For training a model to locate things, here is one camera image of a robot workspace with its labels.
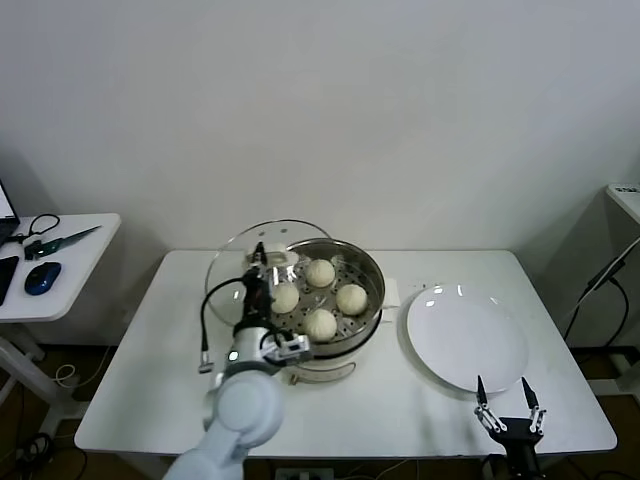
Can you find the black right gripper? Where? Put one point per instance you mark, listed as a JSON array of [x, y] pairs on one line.
[[517, 437]]

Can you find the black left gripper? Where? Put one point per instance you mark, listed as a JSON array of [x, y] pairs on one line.
[[257, 300]]

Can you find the black flat phone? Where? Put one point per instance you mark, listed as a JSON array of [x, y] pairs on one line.
[[6, 280]]

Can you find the white round plate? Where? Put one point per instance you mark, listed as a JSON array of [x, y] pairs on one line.
[[465, 335]]

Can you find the round glass pot lid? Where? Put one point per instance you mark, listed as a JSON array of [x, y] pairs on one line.
[[230, 270]]

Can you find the black laptop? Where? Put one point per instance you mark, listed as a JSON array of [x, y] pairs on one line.
[[6, 220]]

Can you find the green black pointed tool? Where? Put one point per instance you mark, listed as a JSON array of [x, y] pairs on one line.
[[60, 242]]

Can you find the stainless steel steamer basket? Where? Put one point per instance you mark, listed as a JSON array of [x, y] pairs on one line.
[[370, 280]]

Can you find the white side table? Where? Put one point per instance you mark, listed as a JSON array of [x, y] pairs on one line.
[[75, 290]]

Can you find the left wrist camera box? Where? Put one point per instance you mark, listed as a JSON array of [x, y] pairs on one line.
[[292, 347]]

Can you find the white cabinet corner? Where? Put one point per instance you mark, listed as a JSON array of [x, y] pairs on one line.
[[625, 200]]

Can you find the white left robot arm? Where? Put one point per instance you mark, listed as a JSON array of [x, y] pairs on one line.
[[245, 405]]

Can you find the blue computer mouse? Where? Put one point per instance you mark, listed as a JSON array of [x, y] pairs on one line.
[[42, 277]]

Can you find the white steamed baozi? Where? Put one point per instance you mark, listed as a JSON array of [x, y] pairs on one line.
[[286, 299], [320, 273], [320, 325], [352, 300]]

